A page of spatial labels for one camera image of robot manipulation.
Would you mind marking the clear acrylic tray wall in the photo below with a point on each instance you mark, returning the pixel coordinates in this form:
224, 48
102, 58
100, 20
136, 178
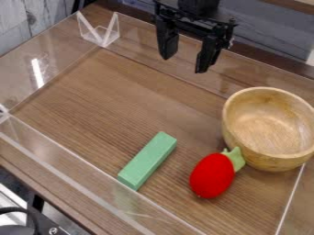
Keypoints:
84, 108

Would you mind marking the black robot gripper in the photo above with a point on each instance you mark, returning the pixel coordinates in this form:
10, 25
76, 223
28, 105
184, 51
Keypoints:
199, 18

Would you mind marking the brown wooden bowl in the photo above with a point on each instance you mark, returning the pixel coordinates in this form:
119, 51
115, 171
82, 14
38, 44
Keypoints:
268, 123

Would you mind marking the green rectangular block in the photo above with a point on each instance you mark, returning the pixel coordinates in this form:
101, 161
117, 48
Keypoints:
145, 161

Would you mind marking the black table leg bracket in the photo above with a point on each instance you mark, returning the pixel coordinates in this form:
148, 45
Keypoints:
46, 226

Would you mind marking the clear acrylic corner bracket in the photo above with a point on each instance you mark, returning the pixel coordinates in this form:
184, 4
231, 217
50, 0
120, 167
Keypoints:
102, 36

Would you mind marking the red plush strawberry toy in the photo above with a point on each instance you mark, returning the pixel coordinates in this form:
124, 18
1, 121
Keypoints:
213, 172

